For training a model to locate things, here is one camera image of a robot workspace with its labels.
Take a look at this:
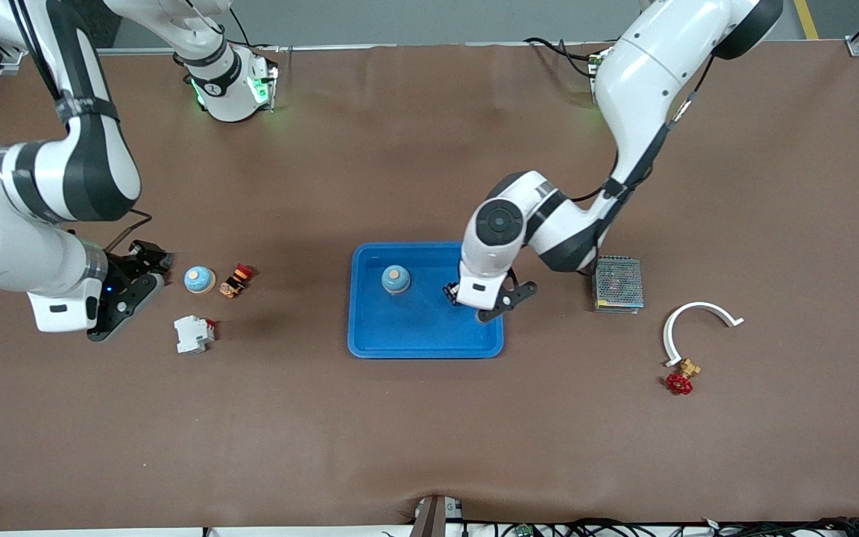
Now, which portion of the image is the white circuit breaker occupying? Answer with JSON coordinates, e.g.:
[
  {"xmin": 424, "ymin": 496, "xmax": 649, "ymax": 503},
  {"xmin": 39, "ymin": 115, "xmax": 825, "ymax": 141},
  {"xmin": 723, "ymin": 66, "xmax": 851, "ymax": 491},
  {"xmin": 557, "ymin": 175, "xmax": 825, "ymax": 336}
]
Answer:
[{"xmin": 174, "ymin": 315, "xmax": 216, "ymax": 357}]

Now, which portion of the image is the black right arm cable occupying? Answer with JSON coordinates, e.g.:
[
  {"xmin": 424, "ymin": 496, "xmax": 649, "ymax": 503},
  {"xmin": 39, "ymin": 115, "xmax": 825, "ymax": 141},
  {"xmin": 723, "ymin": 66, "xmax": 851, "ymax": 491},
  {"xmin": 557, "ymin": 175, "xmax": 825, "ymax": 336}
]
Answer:
[{"xmin": 104, "ymin": 210, "xmax": 154, "ymax": 253}]

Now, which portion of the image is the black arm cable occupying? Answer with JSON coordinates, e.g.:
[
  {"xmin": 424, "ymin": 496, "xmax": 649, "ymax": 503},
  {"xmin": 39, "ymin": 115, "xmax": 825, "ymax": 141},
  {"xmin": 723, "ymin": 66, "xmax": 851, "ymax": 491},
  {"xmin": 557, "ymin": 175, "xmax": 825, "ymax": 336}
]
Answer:
[
  {"xmin": 571, "ymin": 45, "xmax": 717, "ymax": 206},
  {"xmin": 104, "ymin": 210, "xmax": 154, "ymax": 253}
]

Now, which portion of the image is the black base power cable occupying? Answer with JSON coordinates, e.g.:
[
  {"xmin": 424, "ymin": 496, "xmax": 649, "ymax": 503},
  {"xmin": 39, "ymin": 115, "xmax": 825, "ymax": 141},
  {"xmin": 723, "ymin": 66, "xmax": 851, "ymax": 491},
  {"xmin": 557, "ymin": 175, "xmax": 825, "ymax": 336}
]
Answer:
[{"xmin": 523, "ymin": 37, "xmax": 603, "ymax": 80}]

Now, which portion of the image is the blue plastic tray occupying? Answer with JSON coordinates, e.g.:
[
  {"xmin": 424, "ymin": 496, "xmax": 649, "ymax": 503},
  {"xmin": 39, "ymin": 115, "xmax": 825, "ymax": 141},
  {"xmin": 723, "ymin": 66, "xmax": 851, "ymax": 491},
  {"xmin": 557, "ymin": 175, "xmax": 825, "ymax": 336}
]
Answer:
[{"xmin": 347, "ymin": 241, "xmax": 505, "ymax": 360}]

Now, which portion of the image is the red orange push button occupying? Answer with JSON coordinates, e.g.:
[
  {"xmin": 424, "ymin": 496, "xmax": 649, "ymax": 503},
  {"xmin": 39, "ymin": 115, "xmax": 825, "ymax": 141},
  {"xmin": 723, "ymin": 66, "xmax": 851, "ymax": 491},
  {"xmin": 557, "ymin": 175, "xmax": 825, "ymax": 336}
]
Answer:
[{"xmin": 219, "ymin": 263, "xmax": 257, "ymax": 300}]

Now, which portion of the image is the white semicircular plastic bracket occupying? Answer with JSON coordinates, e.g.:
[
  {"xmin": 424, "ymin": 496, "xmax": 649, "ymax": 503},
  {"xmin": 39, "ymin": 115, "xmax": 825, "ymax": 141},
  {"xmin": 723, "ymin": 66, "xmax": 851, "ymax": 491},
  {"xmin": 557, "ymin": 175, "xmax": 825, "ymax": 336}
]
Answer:
[{"xmin": 662, "ymin": 302, "xmax": 745, "ymax": 368}]

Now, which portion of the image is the brass valve red handwheel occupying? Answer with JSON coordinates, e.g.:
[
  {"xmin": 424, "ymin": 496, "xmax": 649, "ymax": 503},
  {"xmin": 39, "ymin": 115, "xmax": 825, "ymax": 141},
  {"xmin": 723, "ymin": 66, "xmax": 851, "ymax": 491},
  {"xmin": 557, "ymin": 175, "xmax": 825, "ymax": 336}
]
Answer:
[{"xmin": 664, "ymin": 358, "xmax": 702, "ymax": 396}]

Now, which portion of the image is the black cable bundle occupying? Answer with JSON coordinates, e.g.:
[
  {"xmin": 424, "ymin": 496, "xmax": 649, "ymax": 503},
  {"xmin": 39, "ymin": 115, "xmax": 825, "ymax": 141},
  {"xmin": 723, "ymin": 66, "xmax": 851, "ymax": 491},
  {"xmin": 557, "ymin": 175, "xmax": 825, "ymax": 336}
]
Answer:
[{"xmin": 464, "ymin": 517, "xmax": 859, "ymax": 537}]

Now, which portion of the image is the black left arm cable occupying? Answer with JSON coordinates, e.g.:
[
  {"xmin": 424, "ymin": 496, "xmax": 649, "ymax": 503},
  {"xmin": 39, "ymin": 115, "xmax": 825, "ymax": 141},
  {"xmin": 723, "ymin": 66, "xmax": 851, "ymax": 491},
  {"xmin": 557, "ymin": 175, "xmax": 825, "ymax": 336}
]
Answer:
[{"xmin": 571, "ymin": 45, "xmax": 717, "ymax": 206}]

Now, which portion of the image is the metal mesh power supply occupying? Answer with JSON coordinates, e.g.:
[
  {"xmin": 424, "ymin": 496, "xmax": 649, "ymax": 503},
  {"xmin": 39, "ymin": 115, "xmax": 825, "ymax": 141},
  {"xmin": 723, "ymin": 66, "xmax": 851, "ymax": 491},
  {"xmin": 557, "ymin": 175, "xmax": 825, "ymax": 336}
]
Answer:
[{"xmin": 594, "ymin": 256, "xmax": 645, "ymax": 315}]

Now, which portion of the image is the blue bell beige knob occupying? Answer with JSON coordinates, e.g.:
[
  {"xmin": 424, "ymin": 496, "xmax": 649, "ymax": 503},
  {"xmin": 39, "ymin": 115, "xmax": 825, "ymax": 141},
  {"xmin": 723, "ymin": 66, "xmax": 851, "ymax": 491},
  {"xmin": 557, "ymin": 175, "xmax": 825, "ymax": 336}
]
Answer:
[
  {"xmin": 183, "ymin": 266, "xmax": 216, "ymax": 295},
  {"xmin": 381, "ymin": 265, "xmax": 412, "ymax": 296}
]

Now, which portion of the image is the brown grey table clamp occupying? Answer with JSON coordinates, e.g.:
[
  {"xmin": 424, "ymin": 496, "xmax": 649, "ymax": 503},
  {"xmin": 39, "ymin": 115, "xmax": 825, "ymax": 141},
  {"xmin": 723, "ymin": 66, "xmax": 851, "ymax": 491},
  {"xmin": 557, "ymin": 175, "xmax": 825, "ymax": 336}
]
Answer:
[{"xmin": 409, "ymin": 494, "xmax": 465, "ymax": 537}]

